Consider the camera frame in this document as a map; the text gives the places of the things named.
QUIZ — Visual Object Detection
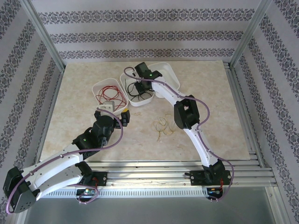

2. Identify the thin yellow cable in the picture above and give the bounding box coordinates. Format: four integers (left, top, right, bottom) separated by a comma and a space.
153, 113, 176, 142

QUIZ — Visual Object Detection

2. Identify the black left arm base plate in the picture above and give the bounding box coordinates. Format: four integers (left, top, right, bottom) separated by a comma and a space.
77, 171, 108, 187

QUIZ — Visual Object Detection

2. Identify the small circuit board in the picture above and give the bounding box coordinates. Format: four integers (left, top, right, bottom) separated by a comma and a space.
207, 186, 223, 195
77, 188, 96, 196

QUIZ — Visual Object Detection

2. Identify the aluminium corner post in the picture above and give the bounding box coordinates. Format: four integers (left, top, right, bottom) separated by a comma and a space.
230, 0, 274, 68
22, 0, 66, 72

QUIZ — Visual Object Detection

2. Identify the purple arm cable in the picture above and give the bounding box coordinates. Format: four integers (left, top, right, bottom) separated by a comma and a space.
6, 107, 124, 214
123, 67, 234, 203

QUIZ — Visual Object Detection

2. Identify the aluminium rail frame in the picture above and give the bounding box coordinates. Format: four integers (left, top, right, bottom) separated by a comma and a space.
23, 160, 274, 187

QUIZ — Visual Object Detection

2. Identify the slotted grey cable duct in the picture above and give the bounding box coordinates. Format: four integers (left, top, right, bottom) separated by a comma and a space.
43, 188, 208, 198

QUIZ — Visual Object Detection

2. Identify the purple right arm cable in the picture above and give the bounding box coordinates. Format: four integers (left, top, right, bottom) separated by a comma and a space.
123, 67, 234, 203

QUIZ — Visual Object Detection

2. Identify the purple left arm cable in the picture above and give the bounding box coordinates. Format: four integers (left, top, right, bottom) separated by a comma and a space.
6, 107, 124, 214

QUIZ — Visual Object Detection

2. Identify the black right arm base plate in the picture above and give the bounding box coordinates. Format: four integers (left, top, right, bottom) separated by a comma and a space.
190, 169, 231, 187

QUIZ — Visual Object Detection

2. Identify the thin black cable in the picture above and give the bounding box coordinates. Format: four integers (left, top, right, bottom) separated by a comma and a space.
123, 78, 155, 101

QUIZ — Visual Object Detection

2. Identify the white plastic tray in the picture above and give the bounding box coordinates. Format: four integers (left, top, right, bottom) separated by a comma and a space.
149, 62, 180, 98
92, 78, 129, 117
119, 70, 156, 107

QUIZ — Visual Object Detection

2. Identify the grey metal panel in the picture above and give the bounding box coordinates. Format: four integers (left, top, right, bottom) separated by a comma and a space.
23, 197, 278, 224

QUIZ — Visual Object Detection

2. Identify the aluminium side rail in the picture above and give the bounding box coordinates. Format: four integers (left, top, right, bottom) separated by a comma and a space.
223, 62, 266, 168
34, 69, 66, 170

